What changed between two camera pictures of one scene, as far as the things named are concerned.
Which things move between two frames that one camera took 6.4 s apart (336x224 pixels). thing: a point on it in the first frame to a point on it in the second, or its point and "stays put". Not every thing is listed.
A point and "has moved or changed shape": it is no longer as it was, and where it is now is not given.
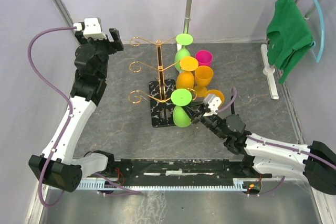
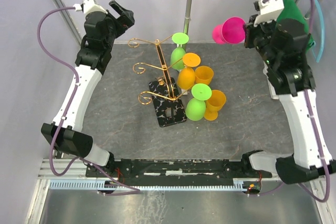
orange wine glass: x=203 y=75 stays put
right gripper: x=196 y=110 to x=250 y=30
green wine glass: x=182 y=39 has moved or changed shape
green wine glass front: x=180 y=98 to x=195 y=109
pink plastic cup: x=204 y=57 to x=232 y=31
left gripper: x=117 y=44 to x=125 y=21
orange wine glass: x=185 y=78 stays put
